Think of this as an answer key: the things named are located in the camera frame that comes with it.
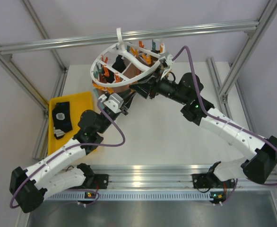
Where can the aluminium top crossbar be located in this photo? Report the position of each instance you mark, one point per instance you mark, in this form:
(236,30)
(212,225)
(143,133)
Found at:
(162,33)

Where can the yellow plastic tray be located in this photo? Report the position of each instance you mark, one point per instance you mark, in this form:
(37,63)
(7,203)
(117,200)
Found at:
(79,103)

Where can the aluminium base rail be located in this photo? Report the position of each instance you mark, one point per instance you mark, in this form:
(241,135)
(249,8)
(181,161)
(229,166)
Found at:
(143,176)

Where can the white slotted cable duct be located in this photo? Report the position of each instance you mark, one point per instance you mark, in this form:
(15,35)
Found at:
(132,196)

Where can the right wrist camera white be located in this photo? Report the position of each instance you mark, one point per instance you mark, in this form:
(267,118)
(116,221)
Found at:
(166,61)

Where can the white round clip hanger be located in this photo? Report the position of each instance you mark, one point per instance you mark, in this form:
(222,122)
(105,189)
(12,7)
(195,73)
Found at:
(105,78)

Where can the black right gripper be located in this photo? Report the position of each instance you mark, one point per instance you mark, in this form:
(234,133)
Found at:
(142,88)

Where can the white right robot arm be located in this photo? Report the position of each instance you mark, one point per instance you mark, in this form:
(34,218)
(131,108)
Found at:
(259,154)

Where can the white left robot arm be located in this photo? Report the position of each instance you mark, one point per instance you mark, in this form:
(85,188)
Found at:
(32,185)

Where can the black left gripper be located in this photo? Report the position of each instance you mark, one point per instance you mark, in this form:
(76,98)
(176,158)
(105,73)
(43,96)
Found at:
(126,98)

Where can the black patterned sock in tray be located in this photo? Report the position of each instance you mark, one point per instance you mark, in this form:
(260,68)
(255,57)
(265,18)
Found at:
(61,120)

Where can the large brown sock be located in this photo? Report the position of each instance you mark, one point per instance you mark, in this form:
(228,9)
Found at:
(130,72)

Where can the black sock on hanger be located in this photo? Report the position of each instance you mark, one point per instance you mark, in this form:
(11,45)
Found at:
(119,64)

